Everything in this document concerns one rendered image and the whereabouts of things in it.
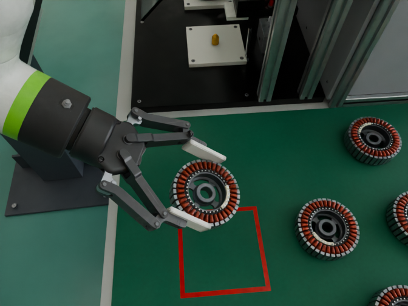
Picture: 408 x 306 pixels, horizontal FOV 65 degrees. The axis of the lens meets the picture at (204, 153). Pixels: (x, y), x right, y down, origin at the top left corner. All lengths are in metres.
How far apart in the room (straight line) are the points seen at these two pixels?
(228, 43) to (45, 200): 1.10
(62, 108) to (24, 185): 1.30
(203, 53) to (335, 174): 0.45
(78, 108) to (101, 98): 1.48
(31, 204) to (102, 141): 1.24
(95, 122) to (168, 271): 0.32
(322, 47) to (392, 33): 0.13
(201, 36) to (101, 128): 0.56
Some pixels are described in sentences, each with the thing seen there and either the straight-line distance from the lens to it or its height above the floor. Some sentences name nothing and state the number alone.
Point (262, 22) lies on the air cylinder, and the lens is 0.92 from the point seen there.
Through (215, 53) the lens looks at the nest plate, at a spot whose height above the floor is 0.78.
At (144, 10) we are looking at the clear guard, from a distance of 0.62.
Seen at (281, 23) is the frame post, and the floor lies 0.99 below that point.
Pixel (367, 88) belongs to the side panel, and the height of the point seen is 0.80.
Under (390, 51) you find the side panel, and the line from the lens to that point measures 0.80.
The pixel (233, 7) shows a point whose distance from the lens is 0.87.
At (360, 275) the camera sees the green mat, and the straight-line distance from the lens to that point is 0.68.
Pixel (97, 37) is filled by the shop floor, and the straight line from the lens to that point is 2.29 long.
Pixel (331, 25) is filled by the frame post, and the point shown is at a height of 0.98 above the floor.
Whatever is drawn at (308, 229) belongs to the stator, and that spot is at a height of 0.79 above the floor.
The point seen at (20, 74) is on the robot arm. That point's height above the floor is 1.09.
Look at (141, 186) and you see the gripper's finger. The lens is 0.45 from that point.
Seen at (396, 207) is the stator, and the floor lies 0.78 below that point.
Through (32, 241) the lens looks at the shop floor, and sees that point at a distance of 1.60.
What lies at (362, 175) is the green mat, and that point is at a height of 0.75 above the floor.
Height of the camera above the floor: 1.36
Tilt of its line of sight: 58 degrees down
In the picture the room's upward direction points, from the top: straight up
